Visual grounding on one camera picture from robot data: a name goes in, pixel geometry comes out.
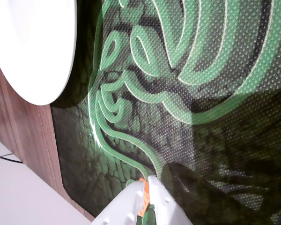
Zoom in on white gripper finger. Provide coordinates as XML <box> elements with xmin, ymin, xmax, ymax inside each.
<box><xmin>147</xmin><ymin>175</ymin><xmax>191</xmax><ymax>225</ymax></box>
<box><xmin>91</xmin><ymin>180</ymin><xmax>151</xmax><ymax>225</ymax></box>

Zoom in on orange lego block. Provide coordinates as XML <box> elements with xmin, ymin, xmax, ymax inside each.
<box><xmin>137</xmin><ymin>177</ymin><xmax>151</xmax><ymax>217</ymax></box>

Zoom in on white round plate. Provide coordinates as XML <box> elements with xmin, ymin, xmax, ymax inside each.
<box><xmin>0</xmin><ymin>0</ymin><xmax>78</xmax><ymax>106</ymax></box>

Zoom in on green black patterned mouse mat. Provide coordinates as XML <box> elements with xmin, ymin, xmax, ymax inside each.
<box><xmin>50</xmin><ymin>0</ymin><xmax>281</xmax><ymax>225</ymax></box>

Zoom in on thin black floor cable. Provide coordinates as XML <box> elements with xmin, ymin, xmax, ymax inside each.
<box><xmin>0</xmin><ymin>154</ymin><xmax>23</xmax><ymax>164</ymax></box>

